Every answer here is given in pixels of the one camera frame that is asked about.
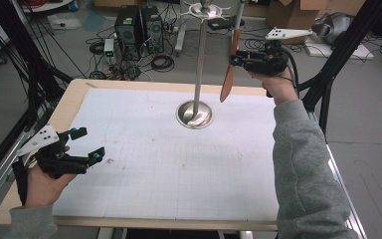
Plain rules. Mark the flat black device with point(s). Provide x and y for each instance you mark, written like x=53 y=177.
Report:
x=224 y=22

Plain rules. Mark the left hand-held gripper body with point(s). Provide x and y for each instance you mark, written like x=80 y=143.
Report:
x=56 y=159

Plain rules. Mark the black metal frame post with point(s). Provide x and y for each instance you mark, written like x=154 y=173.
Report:
x=338 y=56
x=23 y=56

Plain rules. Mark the white grid mat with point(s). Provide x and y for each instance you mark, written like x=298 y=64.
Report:
x=165 y=159

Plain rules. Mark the large open cardboard box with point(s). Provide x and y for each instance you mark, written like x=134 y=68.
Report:
x=295 y=13

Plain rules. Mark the wooden rice spoon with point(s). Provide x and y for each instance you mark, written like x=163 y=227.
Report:
x=228 y=81

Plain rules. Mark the aluminium table rail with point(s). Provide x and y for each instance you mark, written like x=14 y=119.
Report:
x=0 y=179
x=346 y=199

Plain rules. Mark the white foam board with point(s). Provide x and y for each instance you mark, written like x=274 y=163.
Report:
x=344 y=49

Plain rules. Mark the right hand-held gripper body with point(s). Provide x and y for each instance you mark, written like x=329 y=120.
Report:
x=267 y=61

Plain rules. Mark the person's right hand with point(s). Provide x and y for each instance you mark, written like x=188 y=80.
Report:
x=280 y=88

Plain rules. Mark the grey rounded appliance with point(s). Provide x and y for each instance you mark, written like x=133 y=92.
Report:
x=333 y=28

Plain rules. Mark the metal utensil stand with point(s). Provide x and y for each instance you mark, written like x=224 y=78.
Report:
x=199 y=66

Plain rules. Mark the black computer tower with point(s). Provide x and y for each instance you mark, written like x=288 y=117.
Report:
x=128 y=31
x=152 y=28

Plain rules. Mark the small white power box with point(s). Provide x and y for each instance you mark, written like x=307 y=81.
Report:
x=109 y=47

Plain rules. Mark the person's left hand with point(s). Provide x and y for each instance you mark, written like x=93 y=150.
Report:
x=44 y=189

